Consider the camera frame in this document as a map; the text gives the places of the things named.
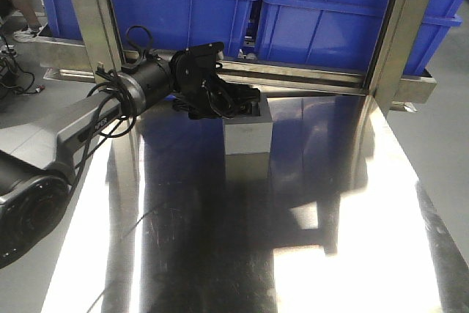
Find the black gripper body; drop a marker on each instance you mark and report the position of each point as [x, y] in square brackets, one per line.
[199, 91]

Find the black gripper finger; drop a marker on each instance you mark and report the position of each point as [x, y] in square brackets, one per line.
[250, 109]

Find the gray hollow cube base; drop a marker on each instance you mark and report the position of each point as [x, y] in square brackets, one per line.
[249, 134]

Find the gray robot arm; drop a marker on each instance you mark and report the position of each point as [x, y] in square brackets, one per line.
[42, 161]

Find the blue bin with red items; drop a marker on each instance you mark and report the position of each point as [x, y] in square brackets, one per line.
[174, 24]

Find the blue bin right on rack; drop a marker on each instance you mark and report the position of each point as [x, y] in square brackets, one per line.
[342, 34]

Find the person's leg with sneaker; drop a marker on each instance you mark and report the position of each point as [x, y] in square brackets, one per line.
[33, 26]

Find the stainless steel rack frame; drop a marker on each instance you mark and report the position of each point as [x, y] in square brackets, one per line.
[384, 80]

